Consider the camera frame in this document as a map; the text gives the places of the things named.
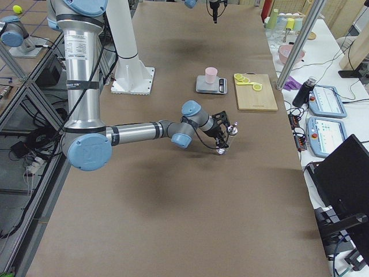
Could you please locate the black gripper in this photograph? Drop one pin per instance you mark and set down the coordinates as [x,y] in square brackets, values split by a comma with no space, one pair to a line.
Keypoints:
[214,6]
[213,132]

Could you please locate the glass sauce bottle metal spout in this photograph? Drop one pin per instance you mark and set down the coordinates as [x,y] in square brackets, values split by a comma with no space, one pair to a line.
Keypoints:
[232,131]

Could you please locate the digital kitchen scale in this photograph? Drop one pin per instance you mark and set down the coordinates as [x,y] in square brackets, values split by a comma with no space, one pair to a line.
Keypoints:
[219,87]

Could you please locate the pink plastic cup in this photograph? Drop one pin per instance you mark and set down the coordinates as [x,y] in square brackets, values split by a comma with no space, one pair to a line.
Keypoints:
[210,75]

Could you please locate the bamboo cutting board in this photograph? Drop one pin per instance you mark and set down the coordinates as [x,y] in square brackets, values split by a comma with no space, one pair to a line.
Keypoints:
[251,100]

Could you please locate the yellow plastic knife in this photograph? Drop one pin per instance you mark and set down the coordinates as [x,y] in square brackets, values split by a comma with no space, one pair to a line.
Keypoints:
[251,83]

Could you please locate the front lemon slice pair top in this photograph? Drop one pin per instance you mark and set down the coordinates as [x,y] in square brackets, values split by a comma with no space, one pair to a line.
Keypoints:
[257,86]

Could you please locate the pink bowl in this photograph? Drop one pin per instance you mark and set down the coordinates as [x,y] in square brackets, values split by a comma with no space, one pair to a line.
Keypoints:
[284,52]

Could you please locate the purple cloth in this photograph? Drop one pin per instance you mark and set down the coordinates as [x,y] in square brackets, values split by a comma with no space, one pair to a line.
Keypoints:
[291,84]

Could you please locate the black water bottle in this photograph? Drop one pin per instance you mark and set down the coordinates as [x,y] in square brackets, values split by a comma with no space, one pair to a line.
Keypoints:
[302,96]

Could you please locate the lower teach pendant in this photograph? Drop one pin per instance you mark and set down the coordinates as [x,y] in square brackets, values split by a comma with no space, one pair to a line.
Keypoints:
[325,135]

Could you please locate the teach pendant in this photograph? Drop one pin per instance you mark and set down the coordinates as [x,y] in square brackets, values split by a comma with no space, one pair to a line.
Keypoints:
[325,135]
[324,101]

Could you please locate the upper teach pendant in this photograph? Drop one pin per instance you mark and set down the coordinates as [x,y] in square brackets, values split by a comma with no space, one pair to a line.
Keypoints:
[324,101]

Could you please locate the black laptop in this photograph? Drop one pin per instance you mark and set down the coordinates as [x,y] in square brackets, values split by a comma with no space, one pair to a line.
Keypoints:
[342,183]

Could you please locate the black monitor stand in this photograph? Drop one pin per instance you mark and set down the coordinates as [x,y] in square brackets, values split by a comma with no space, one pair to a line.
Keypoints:
[359,72]

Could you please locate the aluminium frame post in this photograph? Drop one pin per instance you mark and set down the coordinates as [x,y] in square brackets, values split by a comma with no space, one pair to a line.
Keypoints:
[310,20]

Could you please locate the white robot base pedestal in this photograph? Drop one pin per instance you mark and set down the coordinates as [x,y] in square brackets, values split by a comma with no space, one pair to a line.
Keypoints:
[131,75]

